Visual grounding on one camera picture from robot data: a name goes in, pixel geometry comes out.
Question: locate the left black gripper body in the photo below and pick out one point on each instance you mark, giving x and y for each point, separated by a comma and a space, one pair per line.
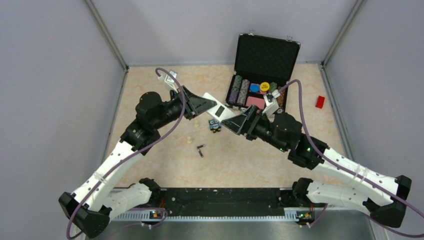
173, 109

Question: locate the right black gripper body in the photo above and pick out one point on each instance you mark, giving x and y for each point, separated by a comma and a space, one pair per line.
263, 129

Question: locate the white remote control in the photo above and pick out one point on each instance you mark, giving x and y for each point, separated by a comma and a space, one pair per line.
219, 111

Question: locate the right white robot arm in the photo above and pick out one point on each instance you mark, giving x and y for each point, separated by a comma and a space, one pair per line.
379, 196

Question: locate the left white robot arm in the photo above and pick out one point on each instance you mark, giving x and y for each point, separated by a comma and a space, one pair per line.
88, 208

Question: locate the blue owl figure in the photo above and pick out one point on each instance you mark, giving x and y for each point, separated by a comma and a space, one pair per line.
214, 125

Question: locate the red card deck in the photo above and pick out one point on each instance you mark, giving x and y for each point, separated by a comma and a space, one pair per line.
257, 101

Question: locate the blue dealer chip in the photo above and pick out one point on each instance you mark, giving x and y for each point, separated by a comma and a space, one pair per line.
254, 88

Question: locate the yellow dealer chip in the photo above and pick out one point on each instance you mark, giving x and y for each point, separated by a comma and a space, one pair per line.
264, 87

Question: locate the red block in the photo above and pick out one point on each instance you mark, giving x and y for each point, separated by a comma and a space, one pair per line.
320, 102

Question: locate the black poker chip case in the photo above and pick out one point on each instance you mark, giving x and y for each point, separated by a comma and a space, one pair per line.
261, 59

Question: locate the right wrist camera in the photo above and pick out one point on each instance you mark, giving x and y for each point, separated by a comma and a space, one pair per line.
271, 103

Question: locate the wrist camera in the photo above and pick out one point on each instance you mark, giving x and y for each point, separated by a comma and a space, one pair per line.
168, 80
271, 103

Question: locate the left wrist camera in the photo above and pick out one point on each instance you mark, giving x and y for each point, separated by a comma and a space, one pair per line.
168, 80

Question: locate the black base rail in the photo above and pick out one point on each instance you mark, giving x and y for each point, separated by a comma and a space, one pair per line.
223, 205

